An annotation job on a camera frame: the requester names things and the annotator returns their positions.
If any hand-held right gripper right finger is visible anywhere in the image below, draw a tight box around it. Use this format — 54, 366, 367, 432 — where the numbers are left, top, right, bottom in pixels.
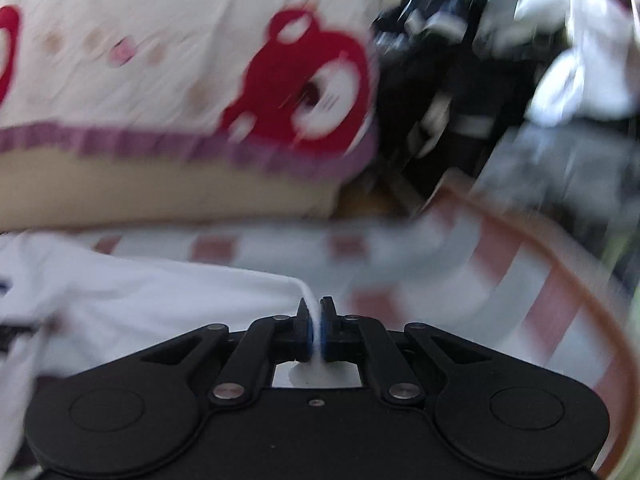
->
320, 297, 493, 405

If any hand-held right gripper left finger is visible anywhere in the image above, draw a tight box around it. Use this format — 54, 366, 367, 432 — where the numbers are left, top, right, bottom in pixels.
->
141, 298, 314, 407

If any white garment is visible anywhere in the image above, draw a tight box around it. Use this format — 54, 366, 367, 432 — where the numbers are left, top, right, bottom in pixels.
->
0, 234, 362, 471

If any dark clothes pile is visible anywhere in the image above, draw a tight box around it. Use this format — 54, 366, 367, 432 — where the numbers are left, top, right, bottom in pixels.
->
370, 0, 551, 201

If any pink grey checked rug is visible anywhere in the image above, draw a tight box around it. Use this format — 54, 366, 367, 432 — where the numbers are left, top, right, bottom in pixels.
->
90, 185, 637, 480

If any beige bed base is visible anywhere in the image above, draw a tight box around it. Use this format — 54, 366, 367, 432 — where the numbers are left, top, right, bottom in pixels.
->
0, 160, 347, 235

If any grey crumpled cloth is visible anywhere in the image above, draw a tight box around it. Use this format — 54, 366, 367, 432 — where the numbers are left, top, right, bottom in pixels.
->
475, 125, 640, 271

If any bear print quilt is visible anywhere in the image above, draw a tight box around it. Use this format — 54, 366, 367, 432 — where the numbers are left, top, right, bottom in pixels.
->
0, 0, 382, 184

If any white crumpled cloth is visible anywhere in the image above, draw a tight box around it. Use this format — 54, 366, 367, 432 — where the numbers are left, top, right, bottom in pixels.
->
475, 0, 640, 127

